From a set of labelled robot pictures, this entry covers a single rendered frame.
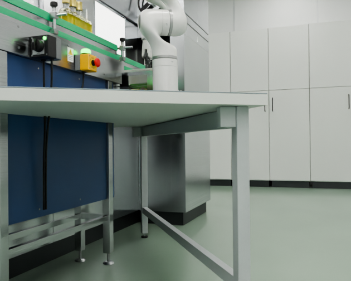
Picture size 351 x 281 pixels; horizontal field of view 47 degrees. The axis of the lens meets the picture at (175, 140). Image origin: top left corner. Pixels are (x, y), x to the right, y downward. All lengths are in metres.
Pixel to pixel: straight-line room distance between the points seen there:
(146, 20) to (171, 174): 1.40
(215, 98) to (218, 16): 5.35
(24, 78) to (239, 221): 0.92
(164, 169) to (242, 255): 1.84
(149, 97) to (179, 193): 1.96
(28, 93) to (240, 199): 0.66
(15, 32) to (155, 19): 0.66
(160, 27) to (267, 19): 4.46
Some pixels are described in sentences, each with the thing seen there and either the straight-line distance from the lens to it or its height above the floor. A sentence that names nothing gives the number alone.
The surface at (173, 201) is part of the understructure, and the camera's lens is 3.02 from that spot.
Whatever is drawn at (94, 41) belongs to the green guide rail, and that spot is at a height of 1.10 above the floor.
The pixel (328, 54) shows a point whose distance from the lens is 5.67.
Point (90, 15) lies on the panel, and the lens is 2.57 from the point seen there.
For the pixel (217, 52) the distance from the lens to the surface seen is 5.86.
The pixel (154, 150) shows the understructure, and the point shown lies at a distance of 3.05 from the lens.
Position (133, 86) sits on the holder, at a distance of 2.24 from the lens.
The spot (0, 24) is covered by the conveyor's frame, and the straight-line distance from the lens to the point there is 1.52.
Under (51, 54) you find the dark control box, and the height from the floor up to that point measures 0.94.
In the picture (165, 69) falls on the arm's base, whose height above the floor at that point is 0.95.
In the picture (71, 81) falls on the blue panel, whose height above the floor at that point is 0.88.
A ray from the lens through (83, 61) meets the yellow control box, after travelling 1.82.
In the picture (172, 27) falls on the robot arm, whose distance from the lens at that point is 1.95.
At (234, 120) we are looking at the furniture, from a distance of 1.21.
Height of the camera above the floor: 0.61
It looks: level
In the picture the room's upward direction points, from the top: 1 degrees counter-clockwise
